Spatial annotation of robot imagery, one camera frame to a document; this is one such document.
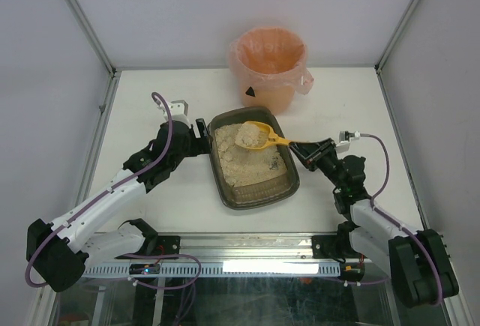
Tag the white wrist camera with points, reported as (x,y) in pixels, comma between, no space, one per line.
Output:
(345,139)
(178,110)

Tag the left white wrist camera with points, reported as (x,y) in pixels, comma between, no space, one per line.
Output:
(178,110)

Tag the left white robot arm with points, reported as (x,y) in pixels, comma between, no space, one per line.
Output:
(61,250)

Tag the beige cat litter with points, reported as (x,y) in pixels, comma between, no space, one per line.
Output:
(240,165)

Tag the aluminium frame post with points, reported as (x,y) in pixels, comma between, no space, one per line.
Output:
(396,35)
(91,36)

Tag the orange trash bin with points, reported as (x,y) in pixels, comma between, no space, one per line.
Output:
(276,100)

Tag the left aluminium frame post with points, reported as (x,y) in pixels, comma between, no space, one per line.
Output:
(91,36)

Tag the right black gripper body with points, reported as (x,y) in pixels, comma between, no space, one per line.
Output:
(321,155)

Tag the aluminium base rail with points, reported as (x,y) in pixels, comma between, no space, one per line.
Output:
(209,247)

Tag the yellow litter scoop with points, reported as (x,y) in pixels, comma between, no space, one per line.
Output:
(268,136)

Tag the pink plastic bin liner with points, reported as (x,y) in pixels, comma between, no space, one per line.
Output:
(269,58)

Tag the right aluminium frame post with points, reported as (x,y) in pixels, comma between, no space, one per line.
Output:
(396,35)

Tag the white slotted cable duct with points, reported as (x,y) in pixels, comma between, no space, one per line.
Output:
(231,268)

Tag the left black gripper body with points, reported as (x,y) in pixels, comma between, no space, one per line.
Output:
(193,139)

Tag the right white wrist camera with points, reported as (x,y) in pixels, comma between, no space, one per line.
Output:
(345,139)

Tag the grey plastic litter box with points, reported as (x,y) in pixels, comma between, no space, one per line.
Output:
(258,194)

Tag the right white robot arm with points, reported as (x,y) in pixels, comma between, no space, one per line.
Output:
(415,261)

